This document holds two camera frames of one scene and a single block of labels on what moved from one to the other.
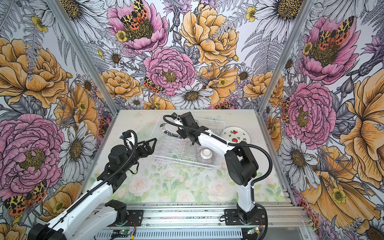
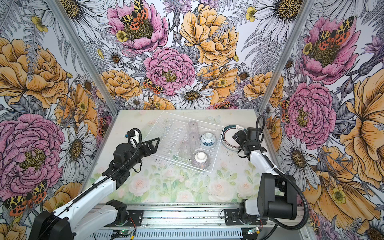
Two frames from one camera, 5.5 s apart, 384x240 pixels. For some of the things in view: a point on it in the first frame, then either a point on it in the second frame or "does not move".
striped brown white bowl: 207,156 → 200,160
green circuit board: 125,232 does not move
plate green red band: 170,129 → 227,139
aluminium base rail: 282,222 does not move
